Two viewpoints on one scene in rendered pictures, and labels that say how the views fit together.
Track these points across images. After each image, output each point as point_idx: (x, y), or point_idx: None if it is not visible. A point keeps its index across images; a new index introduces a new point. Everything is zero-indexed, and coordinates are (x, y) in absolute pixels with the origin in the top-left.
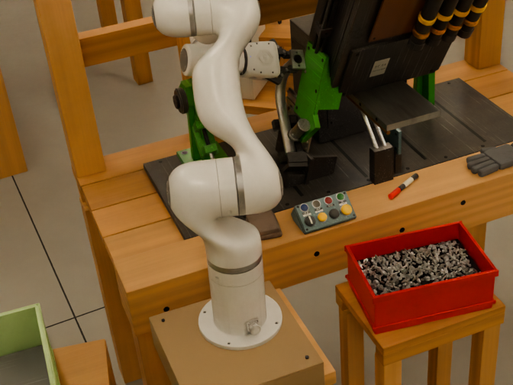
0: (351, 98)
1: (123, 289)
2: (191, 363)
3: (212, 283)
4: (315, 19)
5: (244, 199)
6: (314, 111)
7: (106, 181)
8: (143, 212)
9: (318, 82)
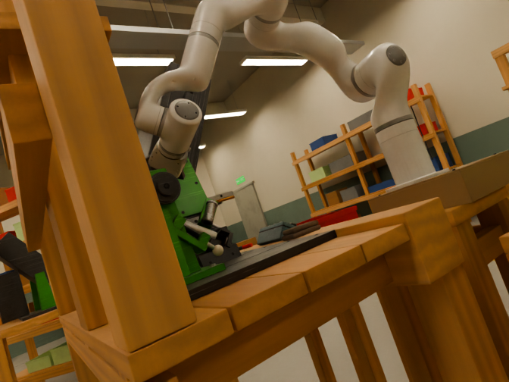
0: None
1: (433, 210)
2: (475, 161)
3: (418, 132)
4: (154, 145)
5: None
6: (206, 195)
7: (213, 303)
8: (292, 261)
9: (194, 176)
